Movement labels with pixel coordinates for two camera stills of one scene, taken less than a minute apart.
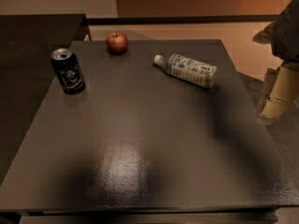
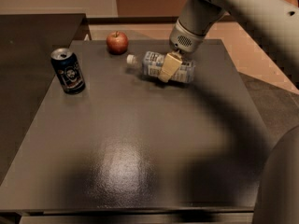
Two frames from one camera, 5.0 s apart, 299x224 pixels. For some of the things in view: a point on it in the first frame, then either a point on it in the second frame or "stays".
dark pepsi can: [66, 66] stays
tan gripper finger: [281, 88] to [170, 67]
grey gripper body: [287, 37] to [184, 41]
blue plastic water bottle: [191, 70] to [150, 64]
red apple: [117, 42] stays
